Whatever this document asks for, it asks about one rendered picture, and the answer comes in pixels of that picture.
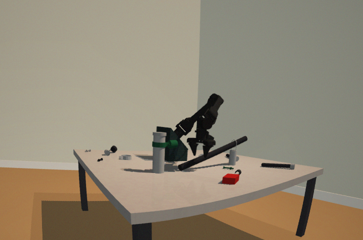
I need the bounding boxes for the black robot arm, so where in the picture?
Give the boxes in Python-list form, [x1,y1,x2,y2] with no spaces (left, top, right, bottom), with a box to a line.
[174,93,224,139]

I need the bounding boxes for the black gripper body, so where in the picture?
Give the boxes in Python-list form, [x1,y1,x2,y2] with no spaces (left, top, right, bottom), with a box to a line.
[187,128,216,146]

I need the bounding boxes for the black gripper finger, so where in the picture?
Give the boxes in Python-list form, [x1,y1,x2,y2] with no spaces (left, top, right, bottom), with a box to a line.
[188,143,199,156]
[202,145,214,158]

